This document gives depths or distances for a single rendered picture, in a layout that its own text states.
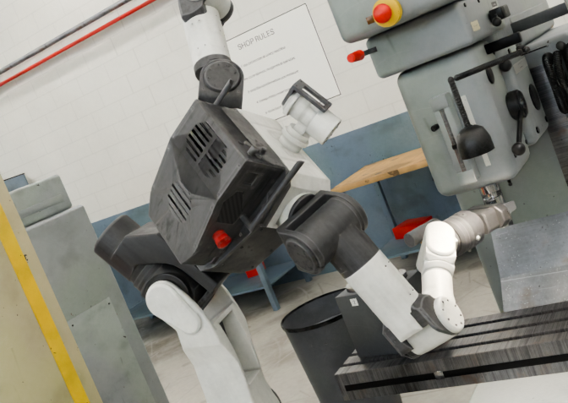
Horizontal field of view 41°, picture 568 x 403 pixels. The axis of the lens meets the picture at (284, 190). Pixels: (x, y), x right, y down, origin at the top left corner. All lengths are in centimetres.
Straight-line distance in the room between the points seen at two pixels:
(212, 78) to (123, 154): 647
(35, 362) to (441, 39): 185
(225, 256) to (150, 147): 632
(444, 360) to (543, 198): 58
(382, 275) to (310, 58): 532
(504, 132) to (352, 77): 483
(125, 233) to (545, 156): 118
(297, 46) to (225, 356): 521
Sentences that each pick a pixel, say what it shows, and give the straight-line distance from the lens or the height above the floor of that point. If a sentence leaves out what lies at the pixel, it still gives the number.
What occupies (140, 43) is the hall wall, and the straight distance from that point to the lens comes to 766.
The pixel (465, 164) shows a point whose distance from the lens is 174.
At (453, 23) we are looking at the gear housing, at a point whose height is 169.
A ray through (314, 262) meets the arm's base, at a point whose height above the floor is 137.
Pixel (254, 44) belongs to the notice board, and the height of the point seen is 223.
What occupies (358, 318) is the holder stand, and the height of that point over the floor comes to 104.
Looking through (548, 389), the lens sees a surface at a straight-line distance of 185.
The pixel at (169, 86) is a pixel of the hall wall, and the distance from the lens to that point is 753.
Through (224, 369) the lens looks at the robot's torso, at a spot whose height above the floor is 116.
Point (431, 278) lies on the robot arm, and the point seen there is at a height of 121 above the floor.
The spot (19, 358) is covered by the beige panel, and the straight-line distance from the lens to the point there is 283.
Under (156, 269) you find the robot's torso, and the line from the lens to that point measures 170.
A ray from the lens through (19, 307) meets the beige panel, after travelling 286.
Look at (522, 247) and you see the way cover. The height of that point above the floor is 102.
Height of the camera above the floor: 167
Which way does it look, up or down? 6 degrees down
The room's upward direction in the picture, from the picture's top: 22 degrees counter-clockwise
